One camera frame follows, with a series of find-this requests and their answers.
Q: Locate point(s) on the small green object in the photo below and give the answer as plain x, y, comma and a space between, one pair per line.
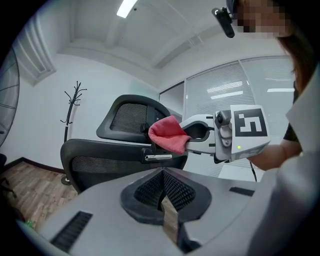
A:
29, 223

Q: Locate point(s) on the long ceiling light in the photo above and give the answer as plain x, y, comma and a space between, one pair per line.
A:
126, 8

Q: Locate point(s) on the pink cleaning cloth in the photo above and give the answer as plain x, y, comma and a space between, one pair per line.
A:
167, 135

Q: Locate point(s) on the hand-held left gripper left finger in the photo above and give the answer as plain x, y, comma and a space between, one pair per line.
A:
105, 225

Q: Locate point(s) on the person's black shirt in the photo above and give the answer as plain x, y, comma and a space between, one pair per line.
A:
291, 136

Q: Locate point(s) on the black mesh office chair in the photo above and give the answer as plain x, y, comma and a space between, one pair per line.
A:
117, 147

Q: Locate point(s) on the person's white jacket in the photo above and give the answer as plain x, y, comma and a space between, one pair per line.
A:
300, 200

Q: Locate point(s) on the black coat rack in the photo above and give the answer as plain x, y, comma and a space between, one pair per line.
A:
71, 103

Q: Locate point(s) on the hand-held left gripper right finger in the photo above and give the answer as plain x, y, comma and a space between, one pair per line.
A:
220, 207

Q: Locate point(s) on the black head-mounted camera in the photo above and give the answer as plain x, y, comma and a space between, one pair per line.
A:
226, 23

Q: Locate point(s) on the large metal standing fan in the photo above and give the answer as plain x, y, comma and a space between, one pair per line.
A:
10, 100

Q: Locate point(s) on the person's right forearm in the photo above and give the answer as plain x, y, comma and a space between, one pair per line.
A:
270, 157

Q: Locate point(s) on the person's face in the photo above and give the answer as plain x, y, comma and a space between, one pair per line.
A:
262, 17

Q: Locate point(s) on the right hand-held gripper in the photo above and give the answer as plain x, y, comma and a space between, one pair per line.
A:
250, 125

